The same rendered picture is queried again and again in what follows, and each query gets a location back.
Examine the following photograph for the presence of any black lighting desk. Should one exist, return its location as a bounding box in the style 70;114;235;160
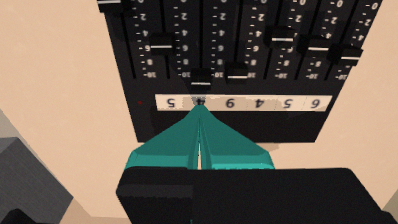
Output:
97;0;383;143

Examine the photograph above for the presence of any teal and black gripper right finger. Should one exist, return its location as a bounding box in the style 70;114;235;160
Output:
200;105;275;169

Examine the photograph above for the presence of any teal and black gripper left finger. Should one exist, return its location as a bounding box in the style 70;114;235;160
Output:
124;105;200;170

